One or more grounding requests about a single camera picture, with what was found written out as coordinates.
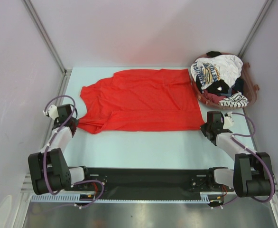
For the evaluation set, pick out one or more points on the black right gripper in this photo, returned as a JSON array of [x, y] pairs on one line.
[[203, 128]]

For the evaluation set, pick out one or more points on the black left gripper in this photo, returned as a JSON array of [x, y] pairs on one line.
[[76, 121]]

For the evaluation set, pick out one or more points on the red tank top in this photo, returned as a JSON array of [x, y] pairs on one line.
[[146, 100]]

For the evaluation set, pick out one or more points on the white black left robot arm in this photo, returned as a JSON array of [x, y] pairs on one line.
[[49, 171]]

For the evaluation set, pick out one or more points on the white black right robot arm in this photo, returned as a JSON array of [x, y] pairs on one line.
[[252, 175]]

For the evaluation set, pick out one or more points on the maroon tank top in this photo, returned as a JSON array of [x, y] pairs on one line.
[[213, 97]]

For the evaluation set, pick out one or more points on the navy white striped tank top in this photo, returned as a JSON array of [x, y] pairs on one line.
[[237, 100]]

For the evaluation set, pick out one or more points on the white printed tank top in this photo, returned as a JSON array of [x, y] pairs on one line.
[[223, 67]]

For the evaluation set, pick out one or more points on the aluminium frame rail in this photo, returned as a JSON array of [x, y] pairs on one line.
[[27, 186]]

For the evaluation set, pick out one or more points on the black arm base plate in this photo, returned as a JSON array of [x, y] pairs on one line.
[[154, 184]]

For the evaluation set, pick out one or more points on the white slotted cable duct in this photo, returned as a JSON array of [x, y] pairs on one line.
[[80, 198]]

